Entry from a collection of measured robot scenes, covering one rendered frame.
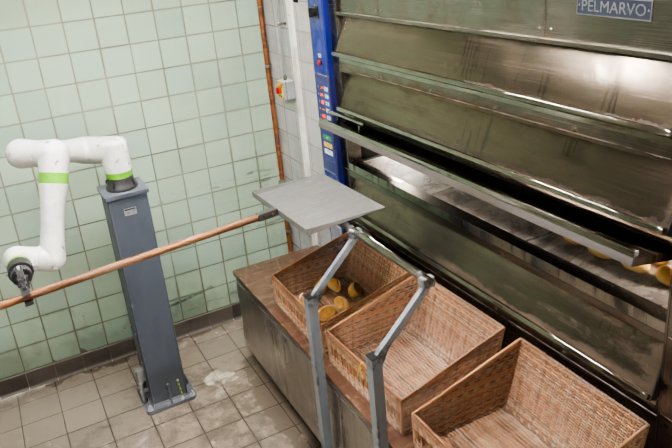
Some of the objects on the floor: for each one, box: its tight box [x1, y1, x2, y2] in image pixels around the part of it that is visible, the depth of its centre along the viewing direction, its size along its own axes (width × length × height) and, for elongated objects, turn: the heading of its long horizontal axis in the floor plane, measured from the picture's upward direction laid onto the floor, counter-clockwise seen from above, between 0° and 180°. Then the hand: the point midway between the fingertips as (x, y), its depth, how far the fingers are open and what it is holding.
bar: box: [278, 179, 435, 448], centre depth 288 cm, size 31×127×118 cm, turn 41°
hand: (27, 296), depth 247 cm, fingers closed on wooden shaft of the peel, 3 cm apart
